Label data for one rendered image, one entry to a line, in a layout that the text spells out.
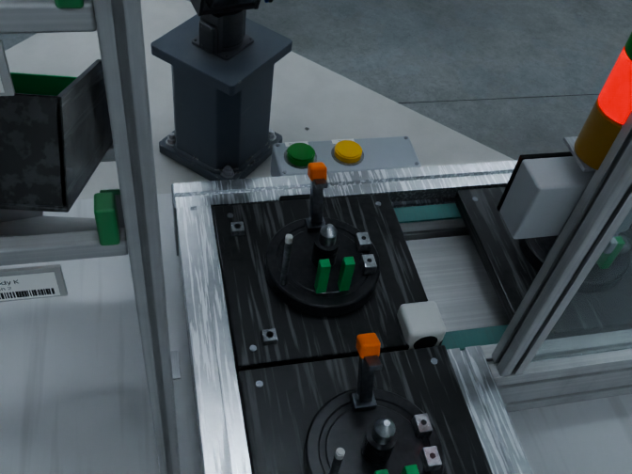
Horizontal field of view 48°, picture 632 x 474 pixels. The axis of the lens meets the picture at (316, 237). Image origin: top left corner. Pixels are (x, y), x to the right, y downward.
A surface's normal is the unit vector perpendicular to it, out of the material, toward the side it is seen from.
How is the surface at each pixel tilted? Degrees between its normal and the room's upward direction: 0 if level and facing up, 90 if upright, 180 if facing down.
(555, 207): 90
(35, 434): 0
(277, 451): 0
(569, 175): 0
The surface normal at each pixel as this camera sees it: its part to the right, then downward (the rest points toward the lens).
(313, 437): 0.11, -0.65
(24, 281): 0.20, 0.76
